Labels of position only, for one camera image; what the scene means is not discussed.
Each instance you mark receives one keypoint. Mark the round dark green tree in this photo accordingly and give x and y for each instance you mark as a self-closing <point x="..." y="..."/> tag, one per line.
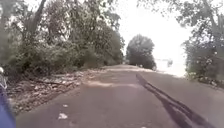
<point x="140" y="53"/>

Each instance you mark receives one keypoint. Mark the grey asphalt road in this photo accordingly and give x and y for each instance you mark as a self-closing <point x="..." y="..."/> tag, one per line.
<point x="116" y="103"/>

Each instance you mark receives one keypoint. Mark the dense wood of trees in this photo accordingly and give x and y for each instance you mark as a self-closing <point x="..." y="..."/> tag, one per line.
<point x="60" y="40"/>

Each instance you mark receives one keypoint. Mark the white litter piece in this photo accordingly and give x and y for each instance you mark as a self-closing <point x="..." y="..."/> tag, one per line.
<point x="62" y="116"/>

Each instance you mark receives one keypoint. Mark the leaf-littered dirt verge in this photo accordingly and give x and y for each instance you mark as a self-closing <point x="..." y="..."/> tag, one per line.
<point x="36" y="90"/>

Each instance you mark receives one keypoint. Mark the row of leafy trees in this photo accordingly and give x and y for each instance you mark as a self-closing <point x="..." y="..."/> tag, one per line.
<point x="206" y="56"/>

